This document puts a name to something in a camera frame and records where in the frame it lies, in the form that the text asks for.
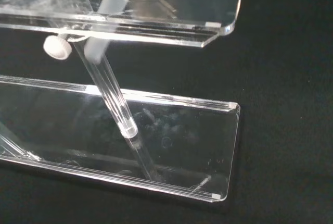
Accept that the clear acrylic funnel stand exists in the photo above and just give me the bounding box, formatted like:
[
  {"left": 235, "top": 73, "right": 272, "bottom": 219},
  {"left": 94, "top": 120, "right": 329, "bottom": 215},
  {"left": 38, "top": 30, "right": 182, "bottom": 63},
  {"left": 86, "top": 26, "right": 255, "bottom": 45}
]
[{"left": 0, "top": 0, "right": 247, "bottom": 204}]

